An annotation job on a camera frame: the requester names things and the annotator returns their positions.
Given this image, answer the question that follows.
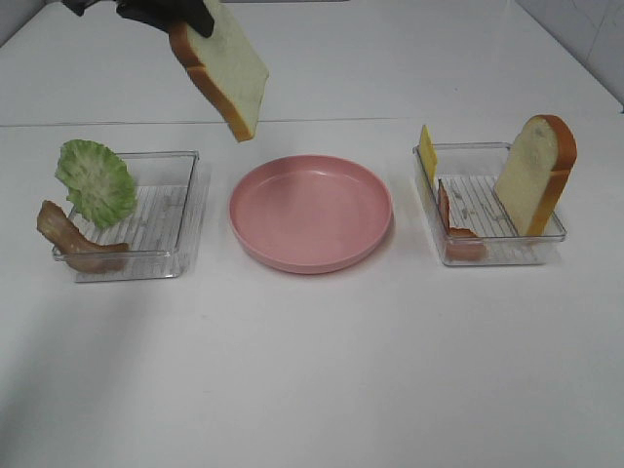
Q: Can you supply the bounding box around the bacon strip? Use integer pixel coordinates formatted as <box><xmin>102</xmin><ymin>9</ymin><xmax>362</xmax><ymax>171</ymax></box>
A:
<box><xmin>438</xmin><ymin>179</ymin><xmax>487</xmax><ymax>261</ymax></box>
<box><xmin>36</xmin><ymin>200</ymin><xmax>129</xmax><ymax>274</ymax></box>

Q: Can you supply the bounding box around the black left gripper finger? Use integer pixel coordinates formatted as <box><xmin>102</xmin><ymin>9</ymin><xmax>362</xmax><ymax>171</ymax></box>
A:
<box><xmin>162</xmin><ymin>0</ymin><xmax>215</xmax><ymax>37</ymax></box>

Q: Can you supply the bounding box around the clear left plastic tray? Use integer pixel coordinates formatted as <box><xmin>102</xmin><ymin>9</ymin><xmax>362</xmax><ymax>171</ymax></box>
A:
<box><xmin>52</xmin><ymin>151</ymin><xmax>211</xmax><ymax>283</ymax></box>

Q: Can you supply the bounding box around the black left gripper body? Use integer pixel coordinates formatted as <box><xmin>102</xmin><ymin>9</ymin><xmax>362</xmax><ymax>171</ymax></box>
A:
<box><xmin>61</xmin><ymin>0</ymin><xmax>169</xmax><ymax>23</ymax></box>

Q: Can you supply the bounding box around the toast bread slice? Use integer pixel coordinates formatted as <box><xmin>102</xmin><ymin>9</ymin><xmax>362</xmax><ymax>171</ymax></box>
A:
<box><xmin>494</xmin><ymin>114</ymin><xmax>577</xmax><ymax>237</ymax></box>
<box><xmin>169</xmin><ymin>0</ymin><xmax>269</xmax><ymax>141</ymax></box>

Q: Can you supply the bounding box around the green lettuce leaf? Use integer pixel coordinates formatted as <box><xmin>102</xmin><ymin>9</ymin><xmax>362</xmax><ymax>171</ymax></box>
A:
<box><xmin>55</xmin><ymin>139</ymin><xmax>137</xmax><ymax>229</ymax></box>

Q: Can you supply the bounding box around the clear plastic tray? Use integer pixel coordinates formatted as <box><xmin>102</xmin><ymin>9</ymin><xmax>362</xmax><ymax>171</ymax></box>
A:
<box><xmin>412</xmin><ymin>142</ymin><xmax>566</xmax><ymax>266</ymax></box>
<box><xmin>52</xmin><ymin>151</ymin><xmax>211</xmax><ymax>283</ymax></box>

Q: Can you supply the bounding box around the pink round plate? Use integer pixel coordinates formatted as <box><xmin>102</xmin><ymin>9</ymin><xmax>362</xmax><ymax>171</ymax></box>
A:
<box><xmin>229</xmin><ymin>155</ymin><xmax>393</xmax><ymax>274</ymax></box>

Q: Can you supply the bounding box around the yellow cheese slice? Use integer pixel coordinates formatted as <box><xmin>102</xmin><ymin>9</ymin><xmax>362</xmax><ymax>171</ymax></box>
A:
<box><xmin>418</xmin><ymin>125</ymin><xmax>438</xmax><ymax>187</ymax></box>

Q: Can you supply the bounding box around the clear right plastic tray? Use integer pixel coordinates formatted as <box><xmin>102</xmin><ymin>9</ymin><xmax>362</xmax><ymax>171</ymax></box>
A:
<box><xmin>412</xmin><ymin>142</ymin><xmax>566</xmax><ymax>266</ymax></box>

